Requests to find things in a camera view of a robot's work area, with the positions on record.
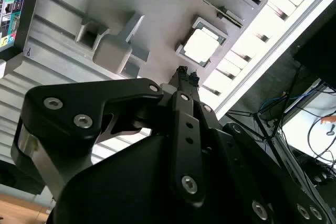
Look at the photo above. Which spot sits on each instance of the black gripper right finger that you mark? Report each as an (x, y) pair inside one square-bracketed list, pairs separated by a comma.
[(262, 161)]

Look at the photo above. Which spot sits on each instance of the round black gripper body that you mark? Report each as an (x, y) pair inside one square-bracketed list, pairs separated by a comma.
[(126, 190)]

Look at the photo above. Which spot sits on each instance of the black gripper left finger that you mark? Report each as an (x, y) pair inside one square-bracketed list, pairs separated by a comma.
[(65, 103)]

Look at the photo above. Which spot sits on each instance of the silver CPU green board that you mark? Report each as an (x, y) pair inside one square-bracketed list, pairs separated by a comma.
[(202, 46)]

